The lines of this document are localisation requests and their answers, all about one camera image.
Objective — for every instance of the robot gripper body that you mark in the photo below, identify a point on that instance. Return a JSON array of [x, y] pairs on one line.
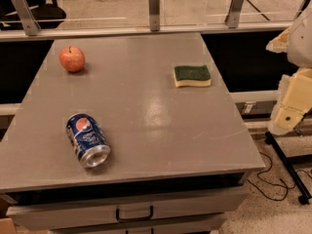
[[301, 44]]

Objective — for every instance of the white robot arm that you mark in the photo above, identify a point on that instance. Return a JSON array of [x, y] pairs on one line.
[[296, 41]]

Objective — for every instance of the green and yellow sponge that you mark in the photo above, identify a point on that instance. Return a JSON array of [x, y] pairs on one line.
[[192, 76]]

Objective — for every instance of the black floor stand leg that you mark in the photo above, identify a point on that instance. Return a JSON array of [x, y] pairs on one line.
[[288, 162]]

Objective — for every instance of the blue Pepsi soda can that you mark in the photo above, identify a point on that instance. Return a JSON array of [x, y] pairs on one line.
[[87, 139]]

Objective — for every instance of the red apple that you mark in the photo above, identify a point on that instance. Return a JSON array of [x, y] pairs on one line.
[[72, 59]]

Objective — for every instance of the black office chair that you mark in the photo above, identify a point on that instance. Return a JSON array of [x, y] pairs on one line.
[[47, 12]]

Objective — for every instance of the grey cabinet drawer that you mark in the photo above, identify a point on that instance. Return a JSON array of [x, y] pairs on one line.
[[102, 211]]

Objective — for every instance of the cardboard box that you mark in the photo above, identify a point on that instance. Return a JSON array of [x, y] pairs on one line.
[[7, 226]]

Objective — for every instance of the right metal railing bracket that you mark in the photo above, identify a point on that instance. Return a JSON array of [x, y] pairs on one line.
[[233, 16]]

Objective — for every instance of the metal railing bracket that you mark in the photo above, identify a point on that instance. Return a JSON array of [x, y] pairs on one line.
[[233, 16], [27, 20], [154, 15]]

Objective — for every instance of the middle metal railing bracket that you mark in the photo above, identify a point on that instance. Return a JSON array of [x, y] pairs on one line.
[[154, 15]]

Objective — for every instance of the black drawer handle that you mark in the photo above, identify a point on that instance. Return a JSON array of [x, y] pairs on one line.
[[134, 215]]

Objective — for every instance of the left metal railing bracket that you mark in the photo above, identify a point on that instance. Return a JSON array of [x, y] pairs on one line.
[[27, 20]]

